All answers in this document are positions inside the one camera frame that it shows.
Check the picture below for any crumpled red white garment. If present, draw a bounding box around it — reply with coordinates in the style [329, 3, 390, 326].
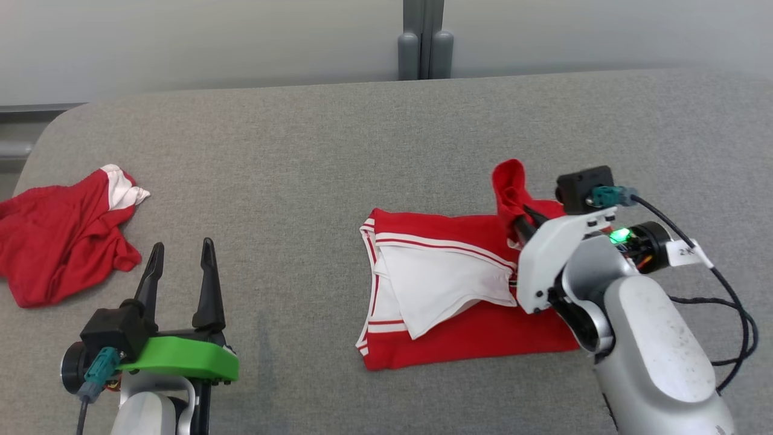
[0, 164, 151, 309]

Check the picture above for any grey metal side frame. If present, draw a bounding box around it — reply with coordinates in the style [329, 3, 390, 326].
[0, 103, 88, 161]

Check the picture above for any grey metal upright post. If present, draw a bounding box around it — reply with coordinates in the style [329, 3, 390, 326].
[397, 0, 455, 81]

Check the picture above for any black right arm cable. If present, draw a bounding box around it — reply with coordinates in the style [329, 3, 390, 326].
[591, 185, 759, 393]

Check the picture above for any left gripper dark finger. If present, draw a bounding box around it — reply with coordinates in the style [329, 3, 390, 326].
[134, 242, 165, 330]
[192, 237, 226, 332]

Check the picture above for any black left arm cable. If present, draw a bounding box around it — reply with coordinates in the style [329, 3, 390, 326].
[76, 347, 121, 435]

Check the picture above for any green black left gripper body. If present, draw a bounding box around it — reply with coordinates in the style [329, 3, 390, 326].
[118, 329, 240, 424]

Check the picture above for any white cable label tag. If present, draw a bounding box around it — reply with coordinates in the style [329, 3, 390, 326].
[669, 239, 714, 270]

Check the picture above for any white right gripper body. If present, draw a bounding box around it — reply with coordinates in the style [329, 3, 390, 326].
[516, 208, 617, 315]

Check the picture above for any red white striped garment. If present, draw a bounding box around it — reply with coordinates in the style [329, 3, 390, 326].
[355, 159, 583, 372]

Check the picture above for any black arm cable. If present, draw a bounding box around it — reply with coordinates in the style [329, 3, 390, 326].
[76, 347, 121, 435]
[591, 185, 759, 393]

